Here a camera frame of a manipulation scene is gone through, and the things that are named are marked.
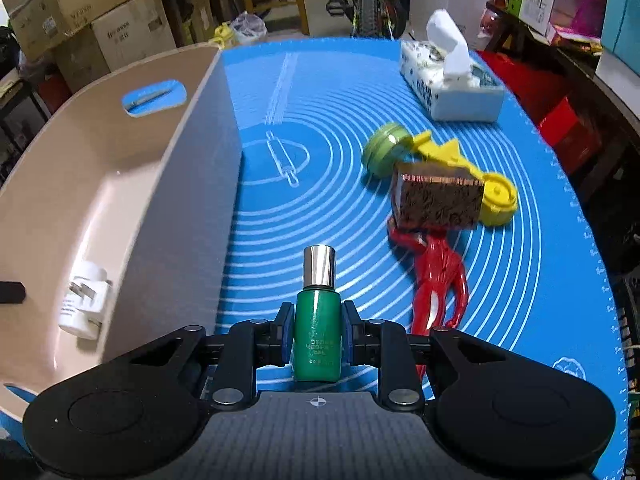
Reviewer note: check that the clear plastic bag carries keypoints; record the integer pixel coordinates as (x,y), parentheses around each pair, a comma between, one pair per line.
(250,27)

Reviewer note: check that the large closed cardboard box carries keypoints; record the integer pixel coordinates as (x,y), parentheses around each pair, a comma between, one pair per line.
(130,35)

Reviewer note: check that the small brown cardboard box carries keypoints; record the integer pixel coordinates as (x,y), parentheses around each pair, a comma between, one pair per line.
(197,10)

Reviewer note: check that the blue silicone baking mat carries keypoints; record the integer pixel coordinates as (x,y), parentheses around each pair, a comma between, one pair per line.
(340,110)

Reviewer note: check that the small yellow floor toy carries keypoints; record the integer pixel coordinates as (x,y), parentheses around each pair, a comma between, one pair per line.
(225,35)

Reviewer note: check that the blue plastic storage bin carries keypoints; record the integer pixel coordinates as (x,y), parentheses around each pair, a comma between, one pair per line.
(622,15)

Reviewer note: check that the dark wooden table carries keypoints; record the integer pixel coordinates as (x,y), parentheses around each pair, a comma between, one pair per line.
(610,105)

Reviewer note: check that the red figure toy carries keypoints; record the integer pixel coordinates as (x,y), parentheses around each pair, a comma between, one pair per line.
(440,270)

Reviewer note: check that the pink plastic basket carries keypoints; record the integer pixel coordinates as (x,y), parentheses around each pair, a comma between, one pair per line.
(125,210)

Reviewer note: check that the black and yellow bicycle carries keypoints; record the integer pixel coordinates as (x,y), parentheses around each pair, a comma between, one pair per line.
(370,5)

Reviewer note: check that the green bottle with silver cap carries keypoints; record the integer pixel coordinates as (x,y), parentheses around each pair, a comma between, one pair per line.
(317,330)

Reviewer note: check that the black metal cart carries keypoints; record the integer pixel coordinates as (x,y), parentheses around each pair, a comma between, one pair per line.
(20,120)

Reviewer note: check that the green round tin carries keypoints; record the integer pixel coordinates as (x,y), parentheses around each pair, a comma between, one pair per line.
(382,152)

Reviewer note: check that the white plug adapter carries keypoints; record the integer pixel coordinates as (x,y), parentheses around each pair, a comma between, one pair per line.
(82,310)

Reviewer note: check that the yellow plastic toy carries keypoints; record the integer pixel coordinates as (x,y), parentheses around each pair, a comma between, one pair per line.
(500,200)

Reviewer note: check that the red paper bags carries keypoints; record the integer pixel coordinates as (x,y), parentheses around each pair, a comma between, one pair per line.
(560,120)

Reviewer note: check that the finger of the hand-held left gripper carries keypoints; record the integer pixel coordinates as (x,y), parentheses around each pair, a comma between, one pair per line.
(11,292)

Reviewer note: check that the white tissue box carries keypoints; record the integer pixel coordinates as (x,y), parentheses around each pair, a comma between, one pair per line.
(465,100)

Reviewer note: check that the patterned rectangular box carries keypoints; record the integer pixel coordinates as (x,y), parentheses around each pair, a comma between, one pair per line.
(437,202)

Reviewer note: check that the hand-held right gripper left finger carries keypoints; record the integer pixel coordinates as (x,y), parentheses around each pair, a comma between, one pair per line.
(286,332)

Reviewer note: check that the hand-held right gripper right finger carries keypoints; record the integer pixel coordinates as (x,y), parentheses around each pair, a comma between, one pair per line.
(348,332)

